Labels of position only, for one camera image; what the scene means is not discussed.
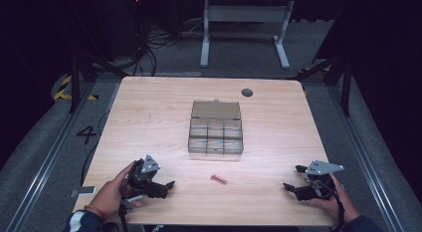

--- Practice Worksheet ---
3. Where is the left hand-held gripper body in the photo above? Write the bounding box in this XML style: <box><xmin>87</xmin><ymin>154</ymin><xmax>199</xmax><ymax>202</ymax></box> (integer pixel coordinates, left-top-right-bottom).
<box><xmin>124</xmin><ymin>154</ymin><xmax>162</xmax><ymax>200</ymax></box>

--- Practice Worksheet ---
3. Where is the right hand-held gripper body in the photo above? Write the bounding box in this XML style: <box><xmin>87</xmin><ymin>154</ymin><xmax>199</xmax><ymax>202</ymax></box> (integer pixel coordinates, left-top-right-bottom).
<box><xmin>294</xmin><ymin>159</ymin><xmax>345</xmax><ymax>202</ymax></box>

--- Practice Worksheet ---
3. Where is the small pink plastic piece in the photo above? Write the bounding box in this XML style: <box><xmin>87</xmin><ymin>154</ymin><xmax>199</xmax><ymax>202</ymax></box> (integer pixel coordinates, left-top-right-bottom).
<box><xmin>210</xmin><ymin>174</ymin><xmax>229</xmax><ymax>185</ymax></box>

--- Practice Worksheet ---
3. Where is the clear plastic compartment box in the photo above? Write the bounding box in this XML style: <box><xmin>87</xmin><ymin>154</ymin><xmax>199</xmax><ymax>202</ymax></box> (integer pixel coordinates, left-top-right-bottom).
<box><xmin>187</xmin><ymin>99</ymin><xmax>245</xmax><ymax>156</ymax></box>

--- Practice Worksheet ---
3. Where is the person's right hand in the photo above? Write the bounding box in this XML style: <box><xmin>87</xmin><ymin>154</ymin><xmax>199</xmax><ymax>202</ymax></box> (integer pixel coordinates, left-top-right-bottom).
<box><xmin>310</xmin><ymin>173</ymin><xmax>361</xmax><ymax>224</ymax></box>

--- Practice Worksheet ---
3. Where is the person's left hand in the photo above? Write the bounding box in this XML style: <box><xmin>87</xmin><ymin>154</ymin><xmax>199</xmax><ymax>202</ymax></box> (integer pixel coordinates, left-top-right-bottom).
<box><xmin>87</xmin><ymin>161</ymin><xmax>143</xmax><ymax>222</ymax></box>

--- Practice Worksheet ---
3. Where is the black metal stand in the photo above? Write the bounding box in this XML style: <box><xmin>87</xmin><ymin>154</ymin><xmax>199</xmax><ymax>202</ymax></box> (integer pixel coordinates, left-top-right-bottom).
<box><xmin>68</xmin><ymin>51</ymin><xmax>129</xmax><ymax>115</ymax></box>
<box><xmin>296</xmin><ymin>55</ymin><xmax>353</xmax><ymax>117</ymax></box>

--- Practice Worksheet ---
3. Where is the yellow black floor tape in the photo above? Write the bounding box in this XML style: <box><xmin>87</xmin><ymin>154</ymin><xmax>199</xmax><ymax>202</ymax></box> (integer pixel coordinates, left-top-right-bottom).
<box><xmin>53</xmin><ymin>75</ymin><xmax>101</xmax><ymax>102</ymax></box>

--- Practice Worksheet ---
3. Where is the aluminium floor rail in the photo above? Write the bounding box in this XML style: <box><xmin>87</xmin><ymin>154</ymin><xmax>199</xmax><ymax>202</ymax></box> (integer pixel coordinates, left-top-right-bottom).
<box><xmin>326</xmin><ymin>85</ymin><xmax>407</xmax><ymax>232</ymax></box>
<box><xmin>2</xmin><ymin>82</ymin><xmax>98</xmax><ymax>232</ymax></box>

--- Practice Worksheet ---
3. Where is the left hand-held gripper cable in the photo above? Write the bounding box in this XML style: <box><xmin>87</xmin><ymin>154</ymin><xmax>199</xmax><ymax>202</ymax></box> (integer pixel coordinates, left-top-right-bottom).
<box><xmin>117</xmin><ymin>203</ymin><xmax>130</xmax><ymax>232</ymax></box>

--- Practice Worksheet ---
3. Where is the hand-held gripper cable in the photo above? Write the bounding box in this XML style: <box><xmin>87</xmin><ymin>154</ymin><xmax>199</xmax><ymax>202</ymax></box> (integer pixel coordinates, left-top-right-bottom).
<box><xmin>117</xmin><ymin>203</ymin><xmax>130</xmax><ymax>232</ymax></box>
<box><xmin>310</xmin><ymin>179</ymin><xmax>346</xmax><ymax>232</ymax></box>

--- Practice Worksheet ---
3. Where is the right hand-held gripper cable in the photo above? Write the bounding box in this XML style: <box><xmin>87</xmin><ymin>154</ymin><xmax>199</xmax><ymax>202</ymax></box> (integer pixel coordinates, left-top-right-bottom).
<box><xmin>310</xmin><ymin>179</ymin><xmax>346</xmax><ymax>232</ymax></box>

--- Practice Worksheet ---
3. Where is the thin black floor cable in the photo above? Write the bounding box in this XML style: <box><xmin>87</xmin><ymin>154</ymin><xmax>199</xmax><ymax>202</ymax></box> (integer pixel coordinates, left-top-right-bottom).
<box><xmin>80</xmin><ymin>109</ymin><xmax>112</xmax><ymax>187</ymax></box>

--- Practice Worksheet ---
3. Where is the orange bracelet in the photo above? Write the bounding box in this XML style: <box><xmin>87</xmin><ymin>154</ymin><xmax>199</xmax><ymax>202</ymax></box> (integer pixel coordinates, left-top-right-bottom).
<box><xmin>84</xmin><ymin>204</ymin><xmax>107</xmax><ymax>220</ymax></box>

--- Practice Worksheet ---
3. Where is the small grey metal bracket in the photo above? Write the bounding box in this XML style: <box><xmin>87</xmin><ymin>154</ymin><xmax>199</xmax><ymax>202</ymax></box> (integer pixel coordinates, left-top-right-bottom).
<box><xmin>69</xmin><ymin>185</ymin><xmax>98</xmax><ymax>198</ymax></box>

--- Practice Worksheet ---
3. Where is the bundle of black cables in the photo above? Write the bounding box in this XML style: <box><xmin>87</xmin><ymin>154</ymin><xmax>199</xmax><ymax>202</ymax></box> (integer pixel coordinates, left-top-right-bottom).
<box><xmin>127</xmin><ymin>0</ymin><xmax>207</xmax><ymax>77</ymax></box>

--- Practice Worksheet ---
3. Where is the white metal table frame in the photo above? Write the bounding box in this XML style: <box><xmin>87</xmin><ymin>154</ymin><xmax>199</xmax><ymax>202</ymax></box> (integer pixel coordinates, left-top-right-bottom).
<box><xmin>199</xmin><ymin>0</ymin><xmax>296</xmax><ymax>70</ymax></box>

